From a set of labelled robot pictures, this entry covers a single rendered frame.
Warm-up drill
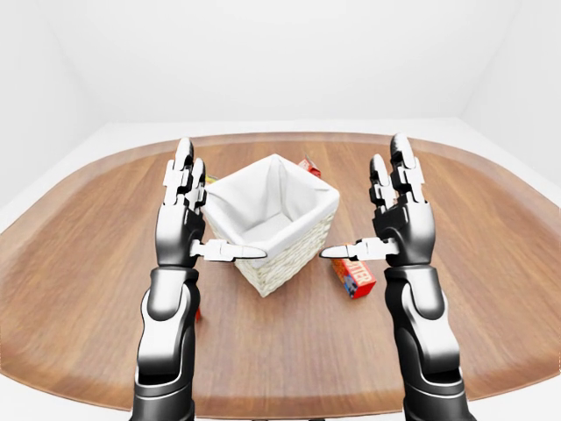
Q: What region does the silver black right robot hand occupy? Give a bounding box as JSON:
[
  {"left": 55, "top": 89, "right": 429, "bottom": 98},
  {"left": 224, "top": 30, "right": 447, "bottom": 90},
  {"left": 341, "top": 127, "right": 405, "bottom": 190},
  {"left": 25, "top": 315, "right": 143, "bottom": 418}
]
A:
[{"left": 319, "top": 132, "right": 437, "bottom": 268}]

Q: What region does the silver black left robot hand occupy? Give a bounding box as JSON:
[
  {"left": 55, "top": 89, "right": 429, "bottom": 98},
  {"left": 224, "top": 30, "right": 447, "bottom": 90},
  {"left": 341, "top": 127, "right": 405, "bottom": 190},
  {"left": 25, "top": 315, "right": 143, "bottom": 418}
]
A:
[{"left": 155, "top": 137, "right": 268, "bottom": 268}]

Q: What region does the red orange butter box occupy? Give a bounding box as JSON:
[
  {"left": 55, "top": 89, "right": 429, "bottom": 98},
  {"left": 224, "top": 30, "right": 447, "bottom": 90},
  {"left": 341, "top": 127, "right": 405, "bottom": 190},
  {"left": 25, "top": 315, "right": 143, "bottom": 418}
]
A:
[{"left": 330, "top": 243, "right": 378, "bottom": 300}]

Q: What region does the white lined wicker basket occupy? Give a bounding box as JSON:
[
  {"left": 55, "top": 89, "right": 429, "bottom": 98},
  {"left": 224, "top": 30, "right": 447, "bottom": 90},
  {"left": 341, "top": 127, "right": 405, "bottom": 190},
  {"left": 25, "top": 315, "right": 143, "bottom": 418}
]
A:
[{"left": 202, "top": 153, "right": 341, "bottom": 298}]

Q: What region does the red white carton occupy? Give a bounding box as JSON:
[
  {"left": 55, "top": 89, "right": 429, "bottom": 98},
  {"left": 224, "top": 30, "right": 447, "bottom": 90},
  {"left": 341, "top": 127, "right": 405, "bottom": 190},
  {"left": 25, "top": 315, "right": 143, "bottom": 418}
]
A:
[{"left": 297, "top": 153, "right": 323, "bottom": 178}]

